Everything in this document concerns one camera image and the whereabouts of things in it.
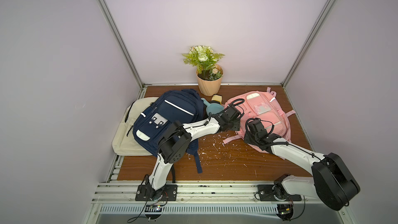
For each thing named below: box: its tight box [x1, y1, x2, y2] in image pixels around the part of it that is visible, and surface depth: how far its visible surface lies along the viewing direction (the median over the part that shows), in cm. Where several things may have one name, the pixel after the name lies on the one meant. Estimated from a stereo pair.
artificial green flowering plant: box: [181, 45, 225, 81], surface depth 99 cm
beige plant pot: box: [195, 64, 224, 96], surface depth 106 cm
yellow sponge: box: [211, 94, 223, 105], surface depth 115 cm
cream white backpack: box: [111, 96, 159, 157], surface depth 93 cm
